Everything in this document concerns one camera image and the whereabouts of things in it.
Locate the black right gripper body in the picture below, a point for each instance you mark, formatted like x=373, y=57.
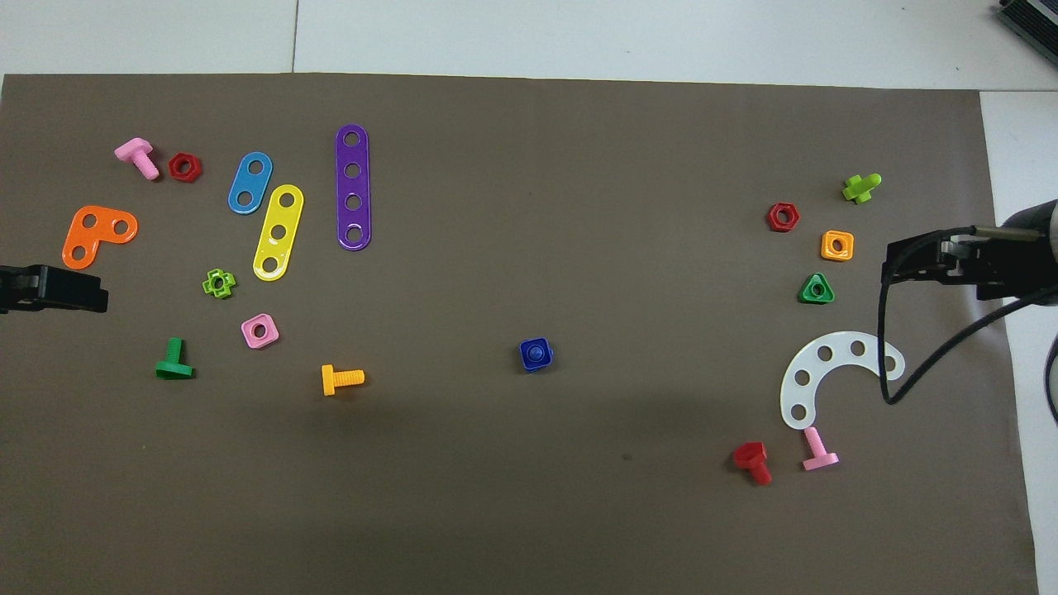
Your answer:
x=1017, y=263

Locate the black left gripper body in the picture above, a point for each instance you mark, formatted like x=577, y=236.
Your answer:
x=12, y=289

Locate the blue square plastic nut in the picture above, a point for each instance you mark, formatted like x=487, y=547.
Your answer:
x=526, y=362

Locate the orange L-shaped plate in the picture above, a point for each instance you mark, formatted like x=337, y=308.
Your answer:
x=101, y=227

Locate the orange square plastic nut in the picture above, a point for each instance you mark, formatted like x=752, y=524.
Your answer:
x=826, y=252

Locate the lime green plastic bolt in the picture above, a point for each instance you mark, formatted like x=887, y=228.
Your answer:
x=860, y=189

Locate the green triangular plastic nut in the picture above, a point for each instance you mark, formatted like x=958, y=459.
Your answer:
x=806, y=297

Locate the white curved perforated plate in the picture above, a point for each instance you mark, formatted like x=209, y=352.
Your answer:
x=841, y=349

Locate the dark green plastic bolt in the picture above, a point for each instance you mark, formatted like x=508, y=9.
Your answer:
x=174, y=364

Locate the lime green cross nut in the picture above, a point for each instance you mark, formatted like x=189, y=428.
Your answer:
x=208, y=285

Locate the red hexagonal plastic nut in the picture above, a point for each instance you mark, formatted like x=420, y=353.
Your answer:
x=771, y=217
x=174, y=168

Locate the pink plastic bolt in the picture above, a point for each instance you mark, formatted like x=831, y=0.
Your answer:
x=136, y=155
x=815, y=446

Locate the pink square plastic nut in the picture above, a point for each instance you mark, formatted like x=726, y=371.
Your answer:
x=248, y=333

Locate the blue two-hole strip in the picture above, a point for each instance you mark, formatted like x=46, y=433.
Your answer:
x=251, y=183

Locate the yellow three-hole strip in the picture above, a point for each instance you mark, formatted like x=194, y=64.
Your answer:
x=282, y=215

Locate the dark ribbed electronic device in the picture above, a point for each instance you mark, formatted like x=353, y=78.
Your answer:
x=1033, y=16

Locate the red plastic bolt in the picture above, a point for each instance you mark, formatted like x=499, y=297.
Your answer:
x=750, y=454

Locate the orange-yellow plastic bolt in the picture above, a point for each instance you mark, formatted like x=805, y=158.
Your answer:
x=341, y=379

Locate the purple four-hole strip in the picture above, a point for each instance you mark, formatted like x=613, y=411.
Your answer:
x=353, y=187

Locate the brown table mat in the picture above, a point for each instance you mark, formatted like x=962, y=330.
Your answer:
x=529, y=248

